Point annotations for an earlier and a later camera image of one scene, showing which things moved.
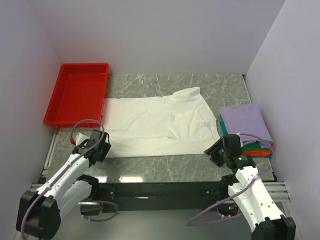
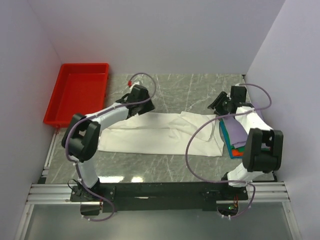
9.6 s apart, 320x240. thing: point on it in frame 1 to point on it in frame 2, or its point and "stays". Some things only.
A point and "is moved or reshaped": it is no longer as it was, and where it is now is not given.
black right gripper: [212, 150] to [221, 96]
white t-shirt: [177, 124] is moved or reshaped
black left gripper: [105, 148] to [149, 107]
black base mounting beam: [161, 196] stays
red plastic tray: [79, 94] stays
